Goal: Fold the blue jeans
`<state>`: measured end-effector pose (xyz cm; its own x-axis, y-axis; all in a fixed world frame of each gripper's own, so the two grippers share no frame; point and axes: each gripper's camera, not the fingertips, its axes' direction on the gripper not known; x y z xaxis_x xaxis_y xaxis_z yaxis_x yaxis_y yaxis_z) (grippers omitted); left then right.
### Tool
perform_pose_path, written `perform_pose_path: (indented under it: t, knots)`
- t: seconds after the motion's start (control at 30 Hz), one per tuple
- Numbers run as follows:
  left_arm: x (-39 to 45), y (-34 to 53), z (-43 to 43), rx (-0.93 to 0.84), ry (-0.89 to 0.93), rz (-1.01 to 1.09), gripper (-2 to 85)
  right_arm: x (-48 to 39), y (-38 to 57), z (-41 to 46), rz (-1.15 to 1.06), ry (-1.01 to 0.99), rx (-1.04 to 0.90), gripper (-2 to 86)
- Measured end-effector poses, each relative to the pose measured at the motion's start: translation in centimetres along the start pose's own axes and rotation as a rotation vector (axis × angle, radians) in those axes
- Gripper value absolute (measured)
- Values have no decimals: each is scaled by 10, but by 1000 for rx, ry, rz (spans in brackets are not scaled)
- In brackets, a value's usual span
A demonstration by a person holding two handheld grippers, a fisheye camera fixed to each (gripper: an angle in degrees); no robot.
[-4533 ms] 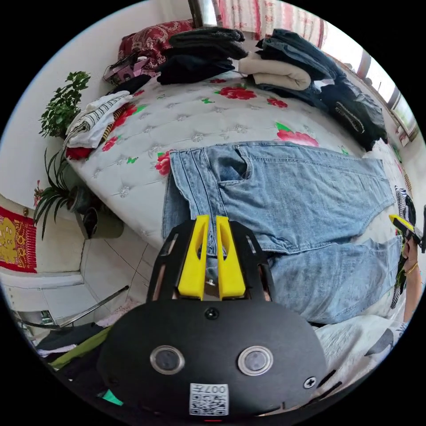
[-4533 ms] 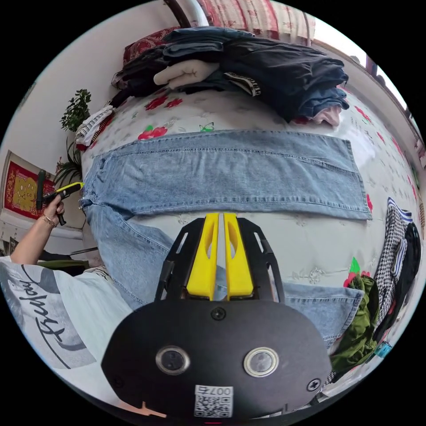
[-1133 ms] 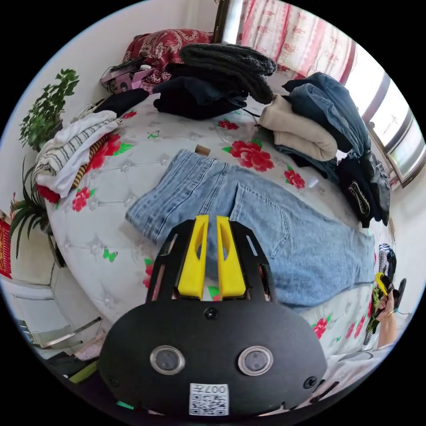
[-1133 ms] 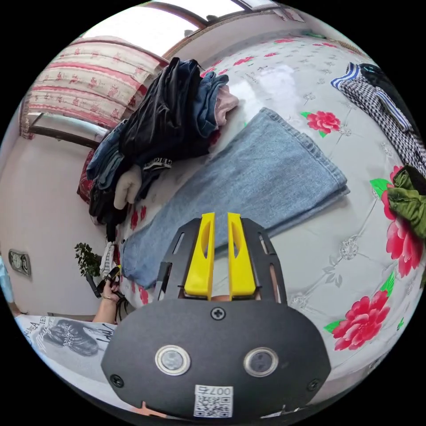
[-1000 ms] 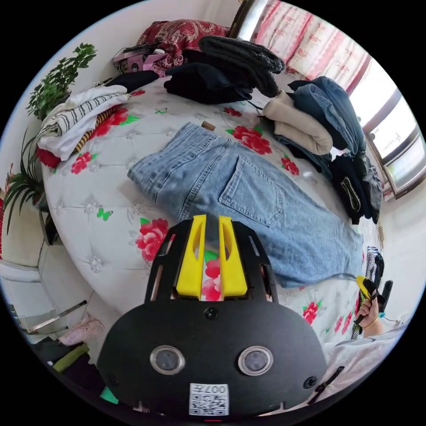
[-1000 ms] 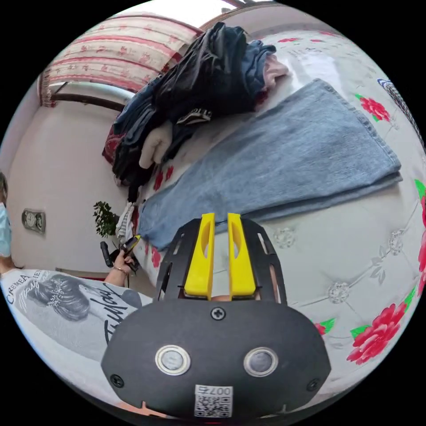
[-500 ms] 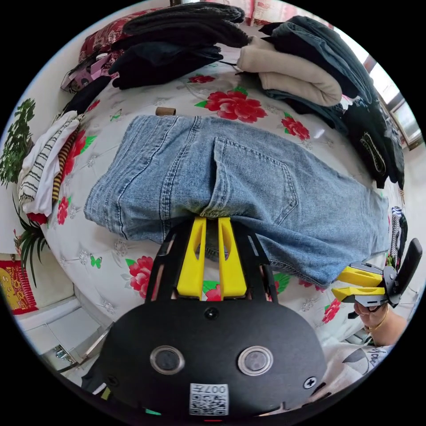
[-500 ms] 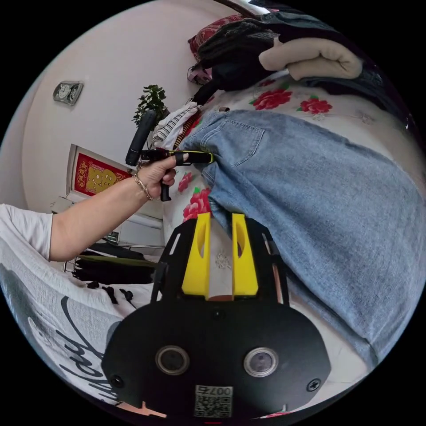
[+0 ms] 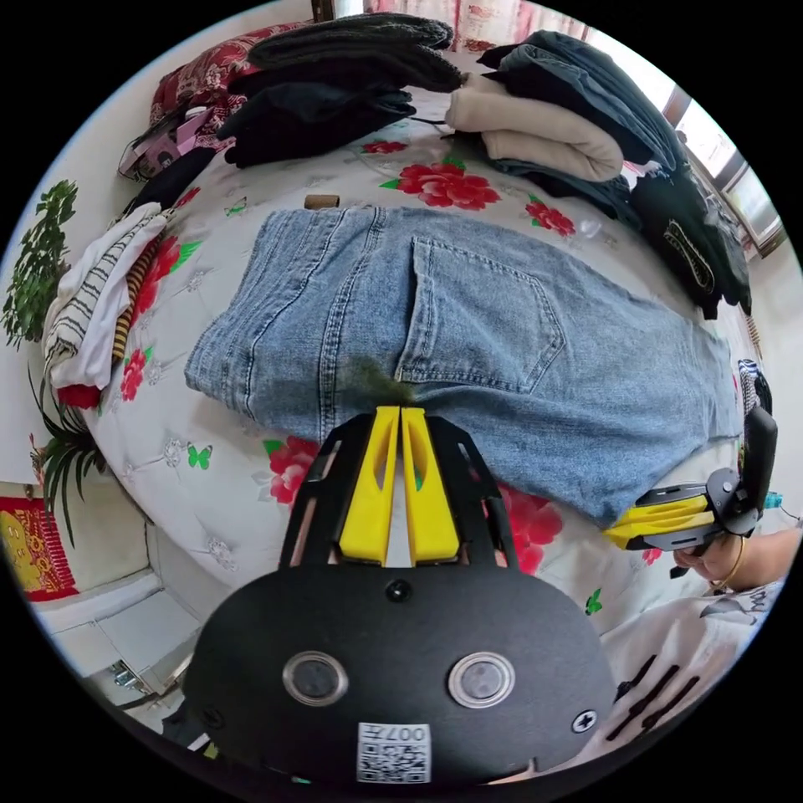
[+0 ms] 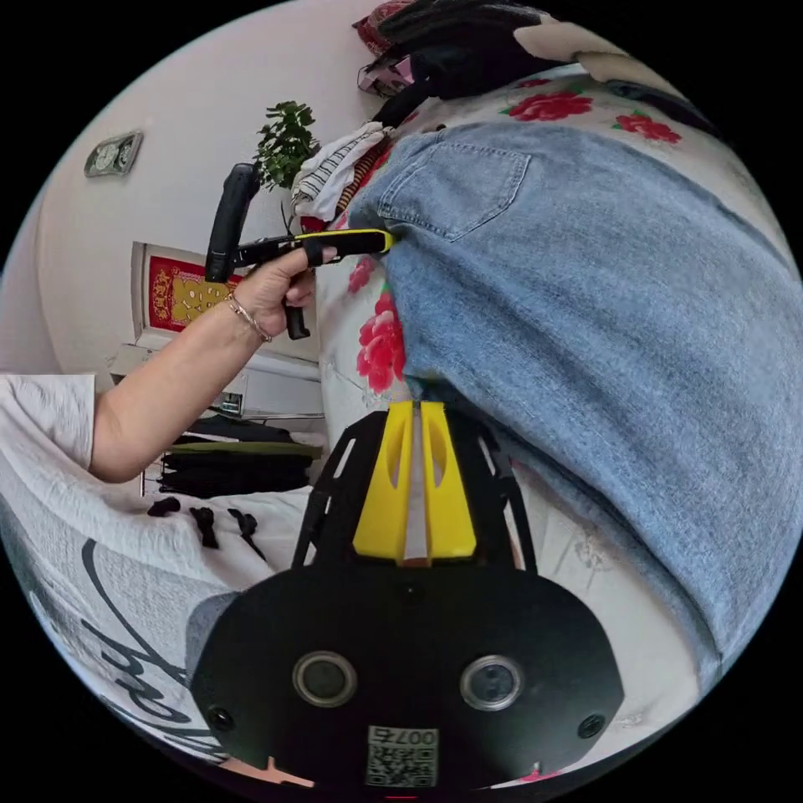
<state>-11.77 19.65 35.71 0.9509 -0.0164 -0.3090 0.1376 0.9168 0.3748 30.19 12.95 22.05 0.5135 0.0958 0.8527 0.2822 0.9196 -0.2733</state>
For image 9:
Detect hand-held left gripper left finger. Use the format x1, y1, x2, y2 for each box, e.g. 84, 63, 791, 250
339, 406, 402, 563

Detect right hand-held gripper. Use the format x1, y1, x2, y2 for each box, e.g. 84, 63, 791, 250
602, 467, 765, 580

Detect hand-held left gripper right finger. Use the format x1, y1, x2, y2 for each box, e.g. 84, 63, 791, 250
401, 407, 463, 563

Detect blue jeans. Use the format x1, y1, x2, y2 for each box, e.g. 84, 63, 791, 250
184, 206, 746, 529

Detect person's right hand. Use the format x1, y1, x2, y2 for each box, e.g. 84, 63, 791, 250
676, 531, 746, 590

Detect person's body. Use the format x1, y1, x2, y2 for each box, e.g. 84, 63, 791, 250
596, 580, 793, 757

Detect bed with floral quilt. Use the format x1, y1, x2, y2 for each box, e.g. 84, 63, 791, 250
81, 94, 764, 635

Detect green long-leaved plant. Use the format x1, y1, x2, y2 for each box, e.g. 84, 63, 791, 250
26, 366, 109, 548

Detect red and gold hanging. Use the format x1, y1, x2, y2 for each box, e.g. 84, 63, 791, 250
0, 495, 81, 605

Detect pile of striped clothes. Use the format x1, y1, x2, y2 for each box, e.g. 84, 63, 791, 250
42, 202, 174, 410

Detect window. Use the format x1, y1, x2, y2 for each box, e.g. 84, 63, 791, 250
662, 84, 789, 259

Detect pile of beige and dark clothes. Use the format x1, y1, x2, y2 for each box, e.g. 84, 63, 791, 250
446, 29, 754, 322

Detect green leafy plant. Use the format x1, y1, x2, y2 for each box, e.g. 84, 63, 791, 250
0, 180, 81, 350

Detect pink box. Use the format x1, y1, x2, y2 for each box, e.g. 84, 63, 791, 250
117, 105, 217, 178

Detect red patterned pillow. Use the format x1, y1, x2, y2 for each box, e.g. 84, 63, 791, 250
149, 22, 309, 130

